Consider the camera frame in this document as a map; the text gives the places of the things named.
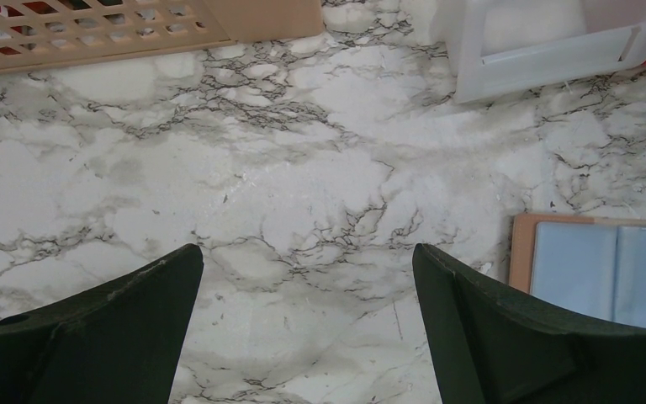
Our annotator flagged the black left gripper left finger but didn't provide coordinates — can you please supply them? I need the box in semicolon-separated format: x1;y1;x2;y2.
0;244;204;403

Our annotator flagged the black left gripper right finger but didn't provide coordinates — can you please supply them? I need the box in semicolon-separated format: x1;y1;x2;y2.
412;244;646;403

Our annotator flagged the white plastic bin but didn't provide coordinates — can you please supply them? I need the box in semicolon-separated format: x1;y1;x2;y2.
430;1;646;103

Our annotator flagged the peach plastic file organizer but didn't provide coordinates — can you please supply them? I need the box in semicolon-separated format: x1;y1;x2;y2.
0;0;325;74

